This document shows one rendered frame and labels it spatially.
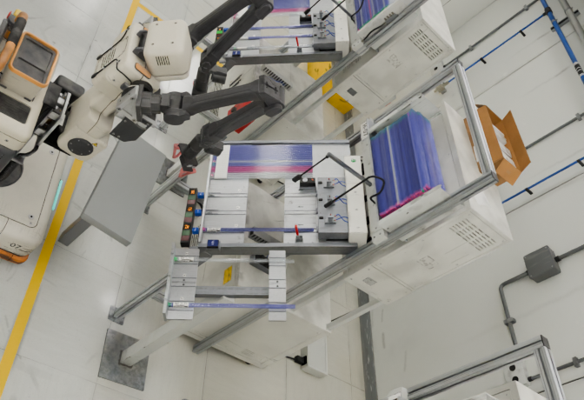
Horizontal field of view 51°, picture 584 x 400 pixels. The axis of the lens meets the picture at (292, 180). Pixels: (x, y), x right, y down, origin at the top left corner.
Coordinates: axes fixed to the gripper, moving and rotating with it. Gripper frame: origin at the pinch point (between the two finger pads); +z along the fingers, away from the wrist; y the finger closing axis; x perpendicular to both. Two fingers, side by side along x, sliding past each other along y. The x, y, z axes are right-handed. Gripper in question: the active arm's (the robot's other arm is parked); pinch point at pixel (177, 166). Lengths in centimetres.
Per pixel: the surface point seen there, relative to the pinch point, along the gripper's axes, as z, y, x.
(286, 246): 0, -39, -45
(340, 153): -16, 6, -91
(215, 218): 21.0, -12.1, -29.8
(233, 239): 15.4, -26.4, -30.7
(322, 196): -15, -20, -65
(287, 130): 47, 77, -139
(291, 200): -1, -14, -59
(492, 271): 6, -55, -225
